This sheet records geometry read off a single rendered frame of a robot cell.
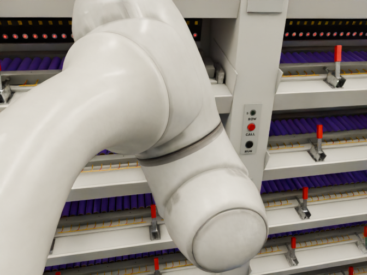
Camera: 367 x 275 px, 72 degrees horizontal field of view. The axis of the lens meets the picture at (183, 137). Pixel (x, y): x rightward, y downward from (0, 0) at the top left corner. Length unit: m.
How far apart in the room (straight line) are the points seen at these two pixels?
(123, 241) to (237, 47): 0.54
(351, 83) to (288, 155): 0.22
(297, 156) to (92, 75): 0.62
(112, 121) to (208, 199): 0.10
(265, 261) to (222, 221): 0.74
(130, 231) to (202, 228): 0.53
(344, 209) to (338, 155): 0.20
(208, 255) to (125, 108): 0.14
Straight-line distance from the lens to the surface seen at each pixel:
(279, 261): 0.97
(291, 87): 0.63
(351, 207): 0.96
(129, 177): 0.61
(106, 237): 0.74
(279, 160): 0.70
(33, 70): 0.62
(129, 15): 0.22
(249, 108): 0.57
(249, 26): 0.54
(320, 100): 0.67
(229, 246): 0.23
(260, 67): 0.56
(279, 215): 0.82
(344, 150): 0.83
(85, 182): 0.62
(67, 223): 0.77
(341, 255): 1.07
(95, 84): 0.18
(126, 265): 0.87
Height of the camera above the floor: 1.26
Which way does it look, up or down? 24 degrees down
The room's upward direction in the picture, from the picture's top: straight up
